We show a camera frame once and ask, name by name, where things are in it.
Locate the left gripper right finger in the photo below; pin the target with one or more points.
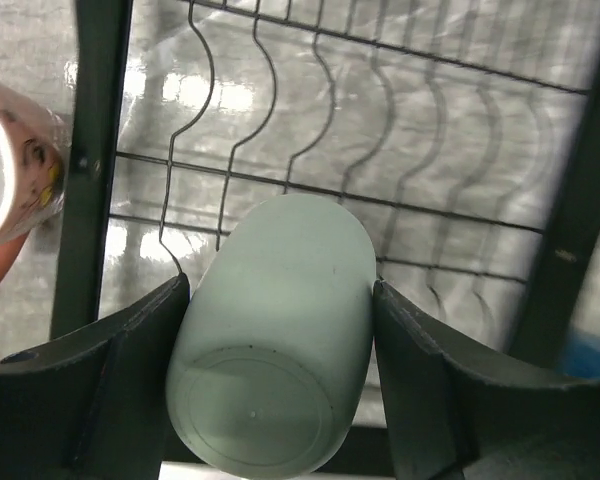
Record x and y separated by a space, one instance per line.
457 409

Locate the pink floral mug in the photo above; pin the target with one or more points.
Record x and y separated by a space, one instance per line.
34 144

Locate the blue faceted mug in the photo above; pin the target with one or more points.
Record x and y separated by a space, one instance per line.
581 355

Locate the black wire dish rack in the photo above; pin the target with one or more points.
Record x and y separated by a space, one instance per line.
451 129

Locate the mint green cup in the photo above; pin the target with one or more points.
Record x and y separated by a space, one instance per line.
272 354

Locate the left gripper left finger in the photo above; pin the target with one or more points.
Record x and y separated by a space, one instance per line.
91 404

